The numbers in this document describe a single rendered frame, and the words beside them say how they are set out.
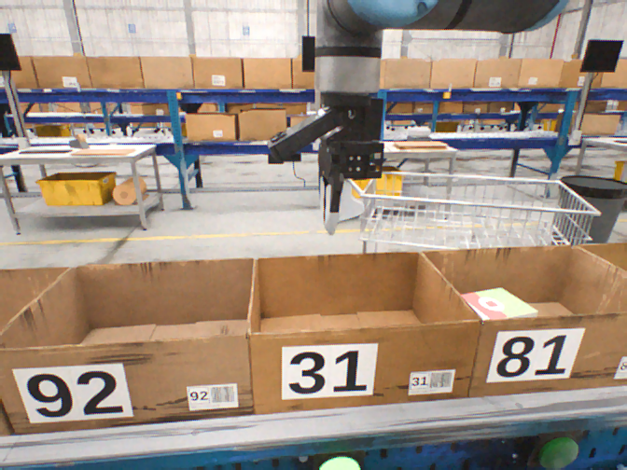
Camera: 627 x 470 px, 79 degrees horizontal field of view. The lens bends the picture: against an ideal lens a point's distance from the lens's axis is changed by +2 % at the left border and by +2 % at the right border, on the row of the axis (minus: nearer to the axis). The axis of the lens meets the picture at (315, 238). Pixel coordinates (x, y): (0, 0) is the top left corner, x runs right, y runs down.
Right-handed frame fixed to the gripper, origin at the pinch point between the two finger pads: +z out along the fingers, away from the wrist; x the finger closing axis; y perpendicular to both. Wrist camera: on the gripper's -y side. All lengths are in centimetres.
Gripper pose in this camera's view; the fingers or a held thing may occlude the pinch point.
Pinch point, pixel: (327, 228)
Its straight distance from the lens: 60.8
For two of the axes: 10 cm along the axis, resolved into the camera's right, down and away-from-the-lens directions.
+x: -2.3, -3.8, 9.0
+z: -0.2, 9.2, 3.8
